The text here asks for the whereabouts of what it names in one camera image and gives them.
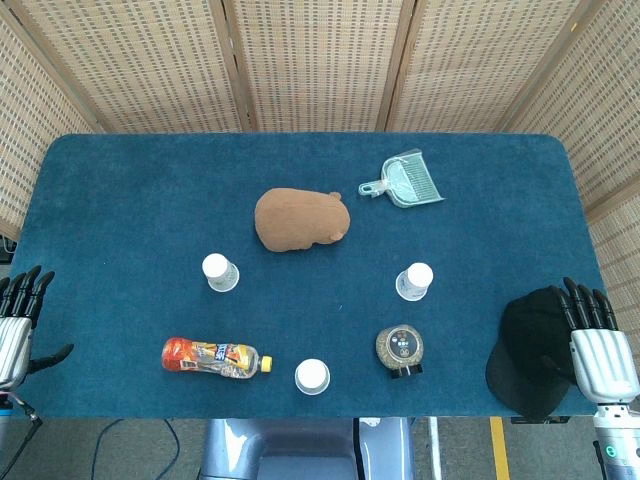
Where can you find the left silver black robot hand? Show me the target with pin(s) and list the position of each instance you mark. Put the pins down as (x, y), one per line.
(15, 345)

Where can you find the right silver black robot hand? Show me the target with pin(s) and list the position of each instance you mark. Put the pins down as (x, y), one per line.
(602, 360)

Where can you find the paper cup blue flower print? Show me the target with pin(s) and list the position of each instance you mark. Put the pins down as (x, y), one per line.
(419, 275)

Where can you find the paper cup green flower print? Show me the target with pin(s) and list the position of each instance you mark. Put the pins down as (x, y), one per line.
(216, 266)

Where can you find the paper cup blue green print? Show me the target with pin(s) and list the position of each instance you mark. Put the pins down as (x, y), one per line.
(310, 374)

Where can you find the black baseball cap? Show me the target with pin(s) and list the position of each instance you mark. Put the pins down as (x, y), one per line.
(530, 340)

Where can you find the orange drink plastic bottle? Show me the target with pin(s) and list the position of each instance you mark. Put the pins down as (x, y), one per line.
(210, 356)

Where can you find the blue felt table cloth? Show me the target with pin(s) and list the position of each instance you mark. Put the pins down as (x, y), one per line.
(150, 200)

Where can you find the glass jar black lid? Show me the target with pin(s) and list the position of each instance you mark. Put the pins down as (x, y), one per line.
(400, 344)

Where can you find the teal dustpan with brush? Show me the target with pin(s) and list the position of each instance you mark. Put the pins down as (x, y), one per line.
(407, 182)

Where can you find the blue-grey robot torso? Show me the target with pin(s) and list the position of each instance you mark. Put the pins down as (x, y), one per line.
(300, 450)

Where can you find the brown plush toy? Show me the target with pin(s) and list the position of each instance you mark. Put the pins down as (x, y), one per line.
(300, 220)

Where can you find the woven folding screen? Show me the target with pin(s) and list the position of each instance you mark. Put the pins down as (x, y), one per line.
(320, 60)

